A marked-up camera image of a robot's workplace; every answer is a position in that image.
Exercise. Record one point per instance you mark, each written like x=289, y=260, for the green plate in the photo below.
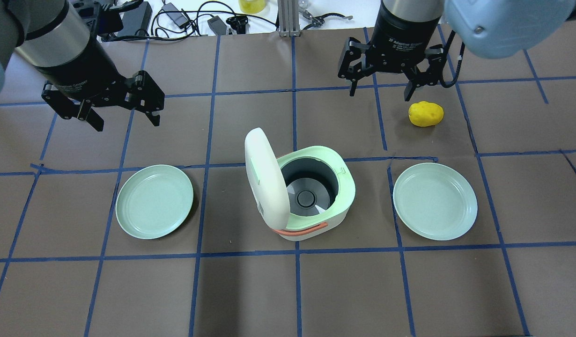
x=154, y=202
x=435, y=201

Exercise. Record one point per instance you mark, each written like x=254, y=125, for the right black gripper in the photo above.
x=401, y=30

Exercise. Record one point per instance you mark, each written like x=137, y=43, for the aluminium frame post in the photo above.
x=288, y=15

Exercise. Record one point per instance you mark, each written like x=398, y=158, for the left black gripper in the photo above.
x=80, y=63

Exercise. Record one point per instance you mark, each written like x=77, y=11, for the right green plate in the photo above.
x=435, y=201

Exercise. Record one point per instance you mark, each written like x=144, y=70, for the black laptop brick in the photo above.
x=135, y=22

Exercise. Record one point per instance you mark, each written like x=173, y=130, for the yellow potato toy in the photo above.
x=425, y=114

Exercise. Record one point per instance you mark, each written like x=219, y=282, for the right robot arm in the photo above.
x=494, y=29

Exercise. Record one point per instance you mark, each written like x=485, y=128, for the white rice cooker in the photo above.
x=301, y=194

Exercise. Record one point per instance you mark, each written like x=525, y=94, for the black power adapter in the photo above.
x=175, y=15

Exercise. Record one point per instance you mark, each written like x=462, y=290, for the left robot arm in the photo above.
x=59, y=39

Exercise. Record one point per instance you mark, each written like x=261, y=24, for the yellow cup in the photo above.
x=252, y=7

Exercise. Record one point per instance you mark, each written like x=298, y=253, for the left green plate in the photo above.
x=154, y=202

